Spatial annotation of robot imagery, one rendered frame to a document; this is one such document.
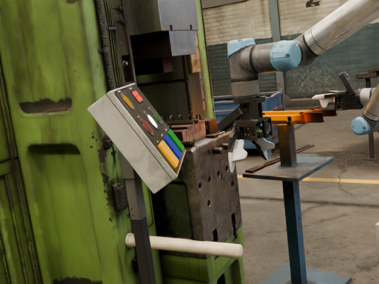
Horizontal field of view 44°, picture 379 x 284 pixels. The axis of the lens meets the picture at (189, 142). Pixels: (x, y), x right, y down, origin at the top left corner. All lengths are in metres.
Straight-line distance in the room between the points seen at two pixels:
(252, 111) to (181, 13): 0.75
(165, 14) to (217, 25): 8.60
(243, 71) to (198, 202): 0.73
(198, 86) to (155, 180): 1.10
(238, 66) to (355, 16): 0.31
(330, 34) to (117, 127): 0.59
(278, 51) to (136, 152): 0.44
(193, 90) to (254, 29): 7.81
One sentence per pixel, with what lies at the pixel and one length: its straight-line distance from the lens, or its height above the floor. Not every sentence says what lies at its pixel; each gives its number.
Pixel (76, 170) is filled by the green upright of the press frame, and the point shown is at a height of 0.89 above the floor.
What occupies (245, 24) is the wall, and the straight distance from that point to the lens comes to 10.08.
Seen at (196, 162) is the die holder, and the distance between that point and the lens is 1.79.
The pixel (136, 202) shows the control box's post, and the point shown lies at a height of 0.86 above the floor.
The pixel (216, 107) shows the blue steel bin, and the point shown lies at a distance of 5.69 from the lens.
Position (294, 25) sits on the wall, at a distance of 9.65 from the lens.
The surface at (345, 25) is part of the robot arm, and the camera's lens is 1.25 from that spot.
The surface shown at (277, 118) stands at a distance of 2.20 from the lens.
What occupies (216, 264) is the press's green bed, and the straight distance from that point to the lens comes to 1.99.
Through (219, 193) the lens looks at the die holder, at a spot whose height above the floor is 0.68.
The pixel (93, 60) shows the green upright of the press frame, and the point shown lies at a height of 1.29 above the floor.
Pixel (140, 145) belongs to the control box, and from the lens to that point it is 1.20.
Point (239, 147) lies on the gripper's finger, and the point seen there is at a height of 1.00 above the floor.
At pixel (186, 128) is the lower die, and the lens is 1.85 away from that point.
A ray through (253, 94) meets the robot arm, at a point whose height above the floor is 1.14.
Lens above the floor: 1.26
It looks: 10 degrees down
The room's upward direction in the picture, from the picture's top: 7 degrees counter-clockwise
